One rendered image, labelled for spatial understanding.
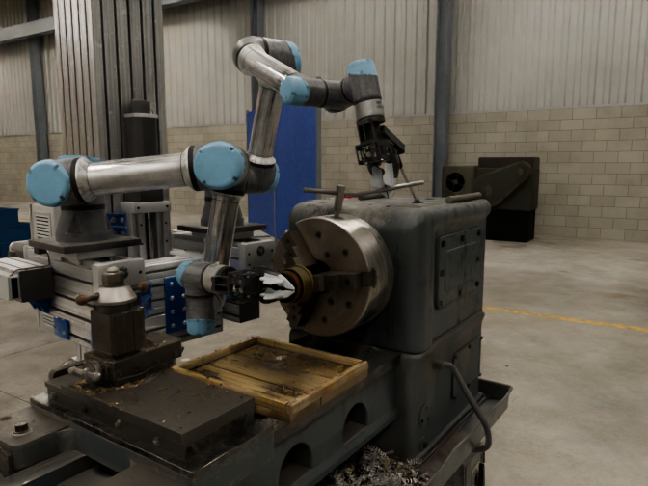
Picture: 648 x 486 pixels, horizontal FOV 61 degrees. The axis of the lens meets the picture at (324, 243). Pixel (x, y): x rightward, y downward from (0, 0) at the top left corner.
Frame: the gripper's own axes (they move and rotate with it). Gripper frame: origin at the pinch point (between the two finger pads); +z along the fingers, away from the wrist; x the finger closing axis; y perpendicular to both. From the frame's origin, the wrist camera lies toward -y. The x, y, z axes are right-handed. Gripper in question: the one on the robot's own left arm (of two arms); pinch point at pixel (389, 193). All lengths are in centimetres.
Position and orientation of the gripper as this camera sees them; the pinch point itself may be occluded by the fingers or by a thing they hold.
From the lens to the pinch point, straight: 148.3
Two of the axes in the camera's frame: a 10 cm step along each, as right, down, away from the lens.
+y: -5.7, 1.2, -8.1
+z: 1.9, 9.8, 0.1
